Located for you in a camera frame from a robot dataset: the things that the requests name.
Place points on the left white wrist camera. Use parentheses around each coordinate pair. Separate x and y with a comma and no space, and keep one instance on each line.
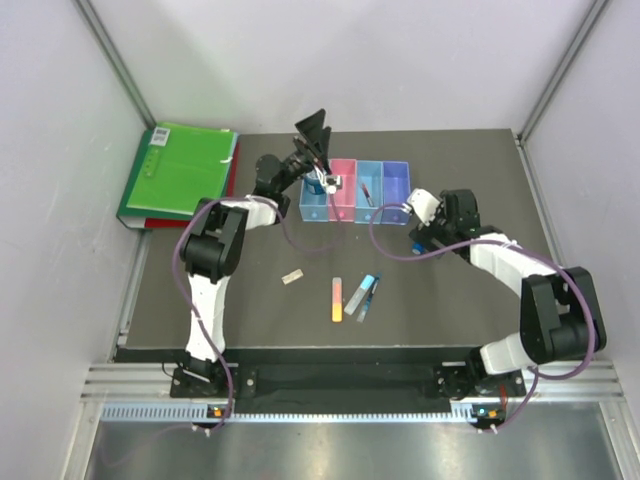
(331,184)

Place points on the red pen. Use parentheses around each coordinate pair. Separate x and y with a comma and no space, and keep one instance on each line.
(367,195)

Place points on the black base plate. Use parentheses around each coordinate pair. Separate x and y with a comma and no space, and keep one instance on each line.
(311,380)

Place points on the orange highlighter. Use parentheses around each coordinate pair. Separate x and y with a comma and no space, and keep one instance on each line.
(336,300)

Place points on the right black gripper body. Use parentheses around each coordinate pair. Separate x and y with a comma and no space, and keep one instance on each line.
(440,229)

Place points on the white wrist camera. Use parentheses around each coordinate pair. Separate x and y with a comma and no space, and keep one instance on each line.
(423,205)
(331,184)

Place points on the teal blue bin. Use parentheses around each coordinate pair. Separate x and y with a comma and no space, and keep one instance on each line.
(369,189)

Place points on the green folder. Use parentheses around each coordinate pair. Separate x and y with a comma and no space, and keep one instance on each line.
(178,165)

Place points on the light blue bin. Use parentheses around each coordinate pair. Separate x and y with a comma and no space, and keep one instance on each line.
(313,208)

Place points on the blue round tape dispenser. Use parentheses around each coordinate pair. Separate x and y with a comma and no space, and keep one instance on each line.
(313,183)

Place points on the pink bin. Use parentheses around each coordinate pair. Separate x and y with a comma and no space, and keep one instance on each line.
(345,198)

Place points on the light blue highlighter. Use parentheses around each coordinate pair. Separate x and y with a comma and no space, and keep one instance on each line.
(359,294)

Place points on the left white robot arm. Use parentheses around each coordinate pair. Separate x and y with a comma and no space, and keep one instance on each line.
(210,249)

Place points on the grey slotted cable duct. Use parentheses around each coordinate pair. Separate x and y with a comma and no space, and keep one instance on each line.
(208,413)

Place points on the small blue capped bottle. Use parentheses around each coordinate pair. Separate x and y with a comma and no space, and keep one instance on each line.
(417,249)

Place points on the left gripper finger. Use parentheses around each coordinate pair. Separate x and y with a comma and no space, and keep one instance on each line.
(323,143)
(312,130)

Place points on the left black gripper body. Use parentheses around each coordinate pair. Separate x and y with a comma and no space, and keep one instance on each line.
(298,163)

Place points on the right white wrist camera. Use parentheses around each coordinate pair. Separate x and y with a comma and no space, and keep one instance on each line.
(423,205)

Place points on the white eraser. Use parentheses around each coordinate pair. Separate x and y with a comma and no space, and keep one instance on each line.
(292,277)

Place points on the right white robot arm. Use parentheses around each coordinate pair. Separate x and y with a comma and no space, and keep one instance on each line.
(560,315)

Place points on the blue pen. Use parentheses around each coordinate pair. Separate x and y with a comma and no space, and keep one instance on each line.
(365,308)

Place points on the red folder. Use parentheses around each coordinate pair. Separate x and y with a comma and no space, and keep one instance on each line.
(158,223)

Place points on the dark green binder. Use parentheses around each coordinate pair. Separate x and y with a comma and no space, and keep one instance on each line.
(133,218)

